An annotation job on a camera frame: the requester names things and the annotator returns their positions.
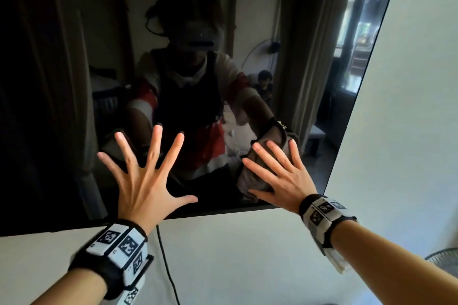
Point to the person's right hand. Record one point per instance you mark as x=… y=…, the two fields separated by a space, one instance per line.
x=286 y=179

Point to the person's left hand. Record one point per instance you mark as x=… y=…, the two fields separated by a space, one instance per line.
x=143 y=190

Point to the grey cloth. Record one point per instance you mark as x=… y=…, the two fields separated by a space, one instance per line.
x=250 y=179

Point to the black wall-mounted television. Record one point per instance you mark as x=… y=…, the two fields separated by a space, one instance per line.
x=53 y=83

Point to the person's right forearm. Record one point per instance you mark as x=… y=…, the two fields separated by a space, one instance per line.
x=393 y=269

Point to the right wrist marker band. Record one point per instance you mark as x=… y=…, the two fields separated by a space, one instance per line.
x=322 y=217

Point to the wrist marker band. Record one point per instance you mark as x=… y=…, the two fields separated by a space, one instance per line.
x=118 y=247
x=322 y=217

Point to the left wrist marker band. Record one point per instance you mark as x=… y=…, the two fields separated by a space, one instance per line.
x=118 y=247

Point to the black standing fan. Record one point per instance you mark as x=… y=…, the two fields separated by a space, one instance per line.
x=445 y=260

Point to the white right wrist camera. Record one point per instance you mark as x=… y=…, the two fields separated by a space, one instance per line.
x=338 y=262

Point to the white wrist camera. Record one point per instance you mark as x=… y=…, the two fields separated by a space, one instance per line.
x=338 y=262
x=130 y=295

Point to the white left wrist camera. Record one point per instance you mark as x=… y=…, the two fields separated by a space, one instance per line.
x=130 y=295

